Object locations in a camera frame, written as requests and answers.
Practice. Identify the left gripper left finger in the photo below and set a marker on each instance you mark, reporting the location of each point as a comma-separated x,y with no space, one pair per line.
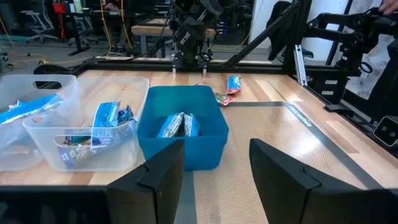
155,193

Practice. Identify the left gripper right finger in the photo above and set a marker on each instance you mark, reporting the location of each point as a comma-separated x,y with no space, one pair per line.
286,186

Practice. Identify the blue granola bar wrapper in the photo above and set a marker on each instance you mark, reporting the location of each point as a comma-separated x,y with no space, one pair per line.
171,126

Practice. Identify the blue speckled granola bar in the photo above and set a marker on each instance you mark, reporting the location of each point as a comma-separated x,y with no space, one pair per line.
192,124

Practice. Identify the dark blue granola bar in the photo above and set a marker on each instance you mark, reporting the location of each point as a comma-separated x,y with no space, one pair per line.
127,114

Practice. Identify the purple Quaker Chewy bar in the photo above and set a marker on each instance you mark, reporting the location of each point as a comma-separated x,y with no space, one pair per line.
84,149

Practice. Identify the blue white granola bar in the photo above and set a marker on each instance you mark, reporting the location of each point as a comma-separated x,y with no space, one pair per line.
106,115

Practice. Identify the light blue granola bar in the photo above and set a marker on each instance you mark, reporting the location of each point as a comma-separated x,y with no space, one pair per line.
25,109

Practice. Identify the red granola bar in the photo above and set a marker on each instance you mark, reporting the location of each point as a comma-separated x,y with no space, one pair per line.
234,84
224,99

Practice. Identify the clear plastic bin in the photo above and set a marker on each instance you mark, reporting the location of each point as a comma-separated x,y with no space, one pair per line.
18,84
124,155

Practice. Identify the wooden workbench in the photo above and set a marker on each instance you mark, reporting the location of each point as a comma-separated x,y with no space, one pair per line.
149,30

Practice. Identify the blue plastic bin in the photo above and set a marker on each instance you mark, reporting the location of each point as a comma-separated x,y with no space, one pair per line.
205,149

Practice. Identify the black office chair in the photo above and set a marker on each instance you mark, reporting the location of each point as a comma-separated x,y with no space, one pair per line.
280,31

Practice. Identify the person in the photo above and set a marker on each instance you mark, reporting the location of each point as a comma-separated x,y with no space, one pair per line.
116,18

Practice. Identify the black control box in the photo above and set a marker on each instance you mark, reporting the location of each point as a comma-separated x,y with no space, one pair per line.
329,88

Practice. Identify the black desk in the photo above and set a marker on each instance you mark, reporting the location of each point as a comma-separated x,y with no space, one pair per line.
77,31

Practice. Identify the red object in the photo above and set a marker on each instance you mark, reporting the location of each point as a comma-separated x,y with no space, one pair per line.
59,7

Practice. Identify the white office chair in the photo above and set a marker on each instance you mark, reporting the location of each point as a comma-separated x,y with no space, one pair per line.
40,23

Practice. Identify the person's hand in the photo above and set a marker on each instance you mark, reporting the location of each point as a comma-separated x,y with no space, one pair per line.
390,6

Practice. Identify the black aluminium rig frame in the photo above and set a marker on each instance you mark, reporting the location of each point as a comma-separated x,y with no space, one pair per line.
140,66

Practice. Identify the silver aluminium bracket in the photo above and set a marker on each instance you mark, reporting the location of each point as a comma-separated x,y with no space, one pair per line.
300,65

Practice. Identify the black boxy depth camera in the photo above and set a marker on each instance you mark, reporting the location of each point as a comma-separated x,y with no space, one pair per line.
387,132

